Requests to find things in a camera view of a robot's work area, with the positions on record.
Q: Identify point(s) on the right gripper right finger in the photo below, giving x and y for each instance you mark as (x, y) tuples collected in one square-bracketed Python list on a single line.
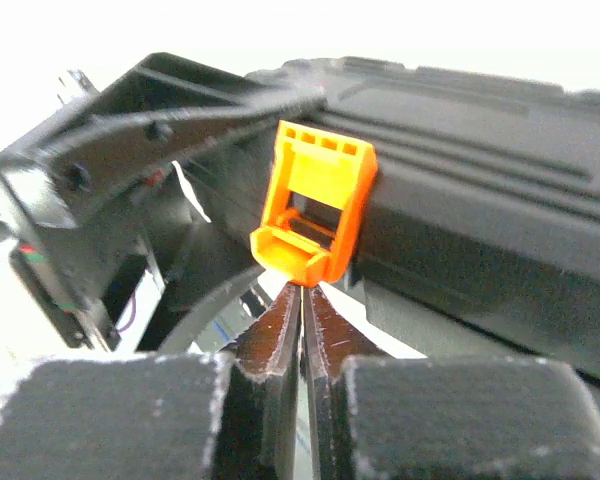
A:
[(374, 416)]

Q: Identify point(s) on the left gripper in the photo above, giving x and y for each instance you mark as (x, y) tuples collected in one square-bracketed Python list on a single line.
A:
[(83, 274)]

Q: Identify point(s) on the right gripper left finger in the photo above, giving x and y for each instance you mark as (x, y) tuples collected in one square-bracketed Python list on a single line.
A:
[(224, 415)]

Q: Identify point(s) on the black plastic tool case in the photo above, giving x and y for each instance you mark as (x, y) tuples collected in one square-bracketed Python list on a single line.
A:
[(486, 200)]

